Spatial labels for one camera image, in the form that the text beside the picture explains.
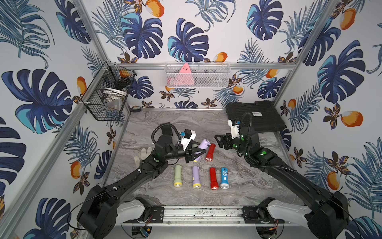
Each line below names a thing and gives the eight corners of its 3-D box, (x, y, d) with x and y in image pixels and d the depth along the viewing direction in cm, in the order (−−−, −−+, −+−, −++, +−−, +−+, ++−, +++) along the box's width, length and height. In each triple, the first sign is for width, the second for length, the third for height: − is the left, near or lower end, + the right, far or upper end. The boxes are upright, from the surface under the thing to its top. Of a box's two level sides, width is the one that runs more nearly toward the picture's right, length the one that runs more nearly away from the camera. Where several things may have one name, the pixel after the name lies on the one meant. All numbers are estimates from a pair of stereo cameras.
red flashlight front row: (210, 189, 84) (211, 188, 82) (209, 169, 92) (209, 167, 90) (218, 189, 84) (218, 188, 82) (216, 169, 92) (216, 167, 90)
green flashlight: (173, 187, 85) (173, 185, 83) (175, 166, 93) (175, 164, 91) (182, 187, 85) (181, 185, 83) (183, 166, 93) (182, 164, 91)
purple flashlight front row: (192, 188, 85) (192, 186, 82) (192, 168, 92) (192, 166, 90) (200, 188, 85) (200, 186, 82) (199, 168, 92) (200, 166, 90)
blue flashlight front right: (220, 188, 84) (221, 187, 82) (220, 169, 92) (221, 166, 89) (228, 189, 84) (229, 187, 82) (227, 169, 91) (228, 167, 89)
